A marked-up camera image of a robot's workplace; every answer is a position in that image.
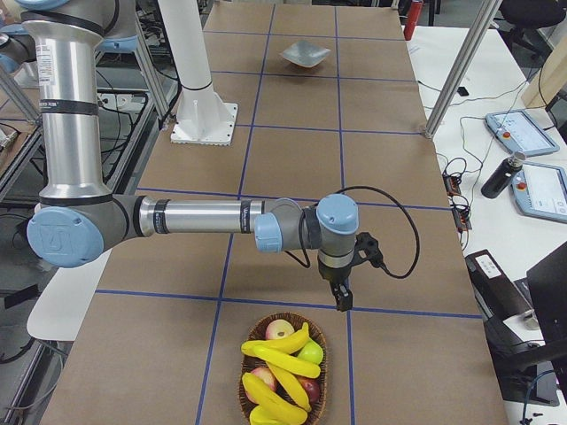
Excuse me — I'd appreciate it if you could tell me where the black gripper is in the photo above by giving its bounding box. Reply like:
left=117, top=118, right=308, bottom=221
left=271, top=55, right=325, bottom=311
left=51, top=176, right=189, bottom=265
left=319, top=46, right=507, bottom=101
left=318, top=260, right=353, bottom=311

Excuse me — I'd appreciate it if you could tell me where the yellow plastic banana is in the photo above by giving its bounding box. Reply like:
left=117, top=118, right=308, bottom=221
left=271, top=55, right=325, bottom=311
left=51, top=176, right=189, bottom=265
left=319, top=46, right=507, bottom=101
left=252, top=345, right=321, bottom=378

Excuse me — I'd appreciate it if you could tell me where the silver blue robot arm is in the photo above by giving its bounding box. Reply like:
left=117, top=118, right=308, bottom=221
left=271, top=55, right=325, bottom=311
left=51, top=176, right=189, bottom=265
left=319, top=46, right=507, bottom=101
left=21, top=1, right=359, bottom=311

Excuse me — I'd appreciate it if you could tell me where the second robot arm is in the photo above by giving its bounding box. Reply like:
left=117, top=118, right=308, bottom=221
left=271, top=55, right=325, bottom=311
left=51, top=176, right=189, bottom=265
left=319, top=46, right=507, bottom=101
left=1, top=23, right=36, bottom=73

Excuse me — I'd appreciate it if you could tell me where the pink apple at basket back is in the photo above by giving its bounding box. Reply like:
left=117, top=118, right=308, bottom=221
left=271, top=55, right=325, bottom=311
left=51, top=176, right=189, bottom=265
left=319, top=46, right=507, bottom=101
left=265, top=319, right=295, bottom=340

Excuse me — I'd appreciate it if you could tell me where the pink apple at basket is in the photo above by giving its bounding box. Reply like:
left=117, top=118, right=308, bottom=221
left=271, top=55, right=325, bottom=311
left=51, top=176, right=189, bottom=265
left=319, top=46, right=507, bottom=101
left=251, top=367, right=278, bottom=391
left=265, top=319, right=295, bottom=340

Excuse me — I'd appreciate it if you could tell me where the brown wicker basket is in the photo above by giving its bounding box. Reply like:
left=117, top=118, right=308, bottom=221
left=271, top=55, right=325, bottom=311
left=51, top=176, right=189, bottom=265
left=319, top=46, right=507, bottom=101
left=238, top=312, right=328, bottom=424

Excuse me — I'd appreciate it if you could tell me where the pink apple at basket left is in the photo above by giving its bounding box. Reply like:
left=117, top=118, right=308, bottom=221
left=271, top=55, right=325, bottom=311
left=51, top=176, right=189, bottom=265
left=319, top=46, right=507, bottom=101
left=251, top=367, right=278, bottom=391

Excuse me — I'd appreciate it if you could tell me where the grey square plate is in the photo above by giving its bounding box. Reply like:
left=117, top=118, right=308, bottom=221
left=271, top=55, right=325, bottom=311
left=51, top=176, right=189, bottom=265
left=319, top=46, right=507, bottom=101
left=279, top=40, right=330, bottom=69

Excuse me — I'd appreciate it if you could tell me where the green pear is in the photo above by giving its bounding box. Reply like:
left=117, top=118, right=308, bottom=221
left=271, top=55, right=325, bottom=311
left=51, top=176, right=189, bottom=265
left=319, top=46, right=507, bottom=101
left=296, top=339, right=324, bottom=365

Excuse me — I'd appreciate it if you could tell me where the red apple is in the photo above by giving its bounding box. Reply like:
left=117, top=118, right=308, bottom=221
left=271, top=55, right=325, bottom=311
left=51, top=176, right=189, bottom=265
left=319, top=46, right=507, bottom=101
left=297, top=376, right=321, bottom=404

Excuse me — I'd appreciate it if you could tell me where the black printer box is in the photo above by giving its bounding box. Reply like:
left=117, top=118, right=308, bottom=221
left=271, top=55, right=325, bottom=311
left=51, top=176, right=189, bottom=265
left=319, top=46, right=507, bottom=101
left=465, top=250, right=544, bottom=357

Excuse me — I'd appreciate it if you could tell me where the black water bottle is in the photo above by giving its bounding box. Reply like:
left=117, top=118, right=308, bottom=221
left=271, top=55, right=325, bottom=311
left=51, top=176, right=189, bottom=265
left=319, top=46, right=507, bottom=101
left=481, top=151, right=526, bottom=199

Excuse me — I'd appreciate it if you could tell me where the black monitor stand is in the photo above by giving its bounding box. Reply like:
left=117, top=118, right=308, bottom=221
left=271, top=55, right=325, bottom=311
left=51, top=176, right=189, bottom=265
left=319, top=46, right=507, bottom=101
left=495, top=244, right=566, bottom=392

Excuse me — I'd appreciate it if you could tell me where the blue teach pendant near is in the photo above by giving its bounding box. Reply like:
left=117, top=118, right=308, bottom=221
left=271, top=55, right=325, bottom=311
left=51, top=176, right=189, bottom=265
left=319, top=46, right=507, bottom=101
left=511, top=162, right=567, bottom=223

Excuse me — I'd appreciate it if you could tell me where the blue teach pendant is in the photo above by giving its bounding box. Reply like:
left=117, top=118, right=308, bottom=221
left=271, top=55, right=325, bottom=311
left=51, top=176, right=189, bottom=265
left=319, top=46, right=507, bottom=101
left=511, top=162, right=567, bottom=223
left=485, top=110, right=559, bottom=158

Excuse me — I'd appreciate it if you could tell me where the blue teach pendant far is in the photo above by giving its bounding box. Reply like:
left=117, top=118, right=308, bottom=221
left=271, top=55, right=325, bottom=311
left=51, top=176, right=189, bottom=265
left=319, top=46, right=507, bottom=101
left=485, top=110, right=559, bottom=158

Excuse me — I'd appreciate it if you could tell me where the white chair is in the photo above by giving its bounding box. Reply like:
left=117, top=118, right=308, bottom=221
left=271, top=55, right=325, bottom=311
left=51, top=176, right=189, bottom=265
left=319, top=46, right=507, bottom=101
left=27, top=250, right=112, bottom=342

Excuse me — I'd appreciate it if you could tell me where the red fire extinguisher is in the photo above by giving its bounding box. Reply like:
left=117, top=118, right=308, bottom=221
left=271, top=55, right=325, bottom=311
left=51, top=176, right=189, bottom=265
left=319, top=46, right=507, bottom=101
left=403, top=0, right=423, bottom=41

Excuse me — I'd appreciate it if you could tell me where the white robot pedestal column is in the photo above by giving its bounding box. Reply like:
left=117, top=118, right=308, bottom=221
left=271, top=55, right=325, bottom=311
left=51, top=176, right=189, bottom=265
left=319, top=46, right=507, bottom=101
left=159, top=0, right=238, bottom=146

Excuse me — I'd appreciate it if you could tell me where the aluminium frame post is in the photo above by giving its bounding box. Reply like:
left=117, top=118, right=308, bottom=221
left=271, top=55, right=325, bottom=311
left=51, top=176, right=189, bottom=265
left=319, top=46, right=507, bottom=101
left=423, top=0, right=502, bottom=139

